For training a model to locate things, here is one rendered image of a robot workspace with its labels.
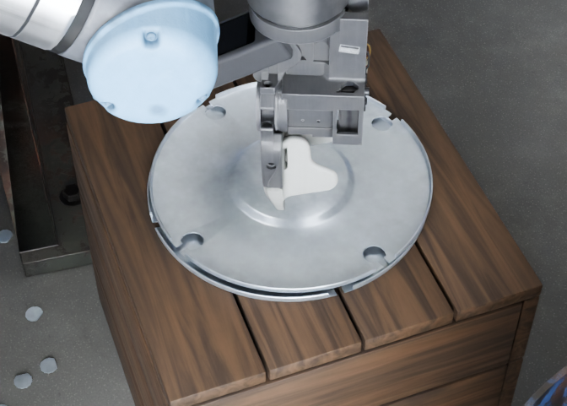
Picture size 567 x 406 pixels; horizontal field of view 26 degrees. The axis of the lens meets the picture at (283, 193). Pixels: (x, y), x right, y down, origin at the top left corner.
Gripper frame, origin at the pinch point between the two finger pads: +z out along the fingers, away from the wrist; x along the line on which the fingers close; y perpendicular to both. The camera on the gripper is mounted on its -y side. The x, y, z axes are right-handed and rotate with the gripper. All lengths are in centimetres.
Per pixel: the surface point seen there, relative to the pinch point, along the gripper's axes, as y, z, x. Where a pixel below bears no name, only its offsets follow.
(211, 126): -8.5, 17.1, 23.0
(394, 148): 11.0, 17.3, 21.0
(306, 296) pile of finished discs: 2.8, 17.4, 1.2
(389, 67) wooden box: 10.5, 18.3, 34.6
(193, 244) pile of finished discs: -8.7, 17.9, 7.4
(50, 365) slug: -30, 53, 15
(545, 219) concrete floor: 34, 54, 43
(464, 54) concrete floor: 24, 53, 76
